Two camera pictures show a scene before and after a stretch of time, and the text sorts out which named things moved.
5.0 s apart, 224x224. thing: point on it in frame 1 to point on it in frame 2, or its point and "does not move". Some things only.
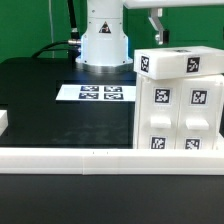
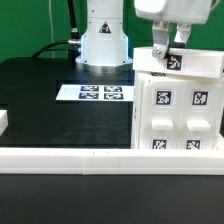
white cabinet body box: x=178 y=113 does not move
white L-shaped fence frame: x=112 y=161 does not move
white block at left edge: x=4 y=121 does not move
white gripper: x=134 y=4 to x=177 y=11
